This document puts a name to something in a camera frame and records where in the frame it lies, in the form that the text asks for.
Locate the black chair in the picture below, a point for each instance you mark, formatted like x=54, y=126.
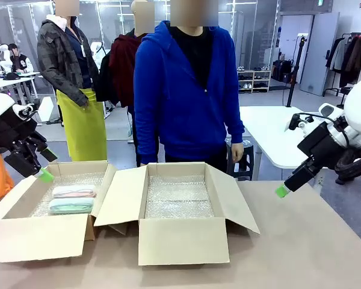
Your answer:
x=346, y=90

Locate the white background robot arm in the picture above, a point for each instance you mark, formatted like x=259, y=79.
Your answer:
x=96, y=48
x=1, y=57

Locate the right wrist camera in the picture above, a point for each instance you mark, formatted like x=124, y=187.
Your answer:
x=302, y=123

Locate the yellow apron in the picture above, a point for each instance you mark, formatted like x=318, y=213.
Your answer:
x=84, y=135

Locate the bubble wrap sheet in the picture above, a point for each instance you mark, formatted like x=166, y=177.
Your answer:
x=180, y=195
x=42, y=207

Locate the blue sleeved right forearm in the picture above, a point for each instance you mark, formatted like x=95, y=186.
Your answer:
x=146, y=141

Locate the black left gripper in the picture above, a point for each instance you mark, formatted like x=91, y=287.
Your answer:
x=12, y=132

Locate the green glasses case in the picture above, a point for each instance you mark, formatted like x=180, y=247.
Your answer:
x=70, y=206

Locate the cardboard box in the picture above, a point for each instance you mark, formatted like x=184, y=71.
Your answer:
x=39, y=238
x=183, y=241

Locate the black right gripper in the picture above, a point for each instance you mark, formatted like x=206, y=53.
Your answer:
x=317, y=141

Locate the wooden shoe rack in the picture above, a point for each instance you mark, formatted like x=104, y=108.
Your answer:
x=254, y=81

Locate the white background desk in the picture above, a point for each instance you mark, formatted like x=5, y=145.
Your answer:
x=6, y=81

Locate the white side table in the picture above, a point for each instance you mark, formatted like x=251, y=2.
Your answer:
x=267, y=135

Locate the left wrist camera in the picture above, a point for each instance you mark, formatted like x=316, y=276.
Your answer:
x=24, y=111

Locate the black suitcases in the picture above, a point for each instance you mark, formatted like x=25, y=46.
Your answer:
x=281, y=70

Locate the mannequin with maroon shawl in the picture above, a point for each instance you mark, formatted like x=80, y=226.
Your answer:
x=123, y=69

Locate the mannequin with yellow apron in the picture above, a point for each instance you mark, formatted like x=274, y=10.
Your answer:
x=63, y=60

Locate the pink glasses case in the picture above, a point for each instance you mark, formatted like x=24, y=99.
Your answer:
x=73, y=191

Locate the person in varsity jacket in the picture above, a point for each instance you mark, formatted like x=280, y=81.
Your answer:
x=21, y=61

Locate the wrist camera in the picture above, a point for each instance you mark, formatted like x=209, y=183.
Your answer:
x=24, y=111
x=302, y=123

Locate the person in blue hoodie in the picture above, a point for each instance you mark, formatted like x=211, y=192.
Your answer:
x=180, y=105

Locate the black tripod stand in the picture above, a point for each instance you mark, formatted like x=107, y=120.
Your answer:
x=293, y=84

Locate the person's left hand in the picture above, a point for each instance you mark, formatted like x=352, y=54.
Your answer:
x=237, y=153

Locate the clothes rack with coats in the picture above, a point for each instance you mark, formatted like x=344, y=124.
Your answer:
x=353, y=60

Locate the blue sleeved left forearm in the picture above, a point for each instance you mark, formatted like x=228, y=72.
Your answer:
x=236, y=123

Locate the black plastic stool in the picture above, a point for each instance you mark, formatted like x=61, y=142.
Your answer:
x=246, y=168

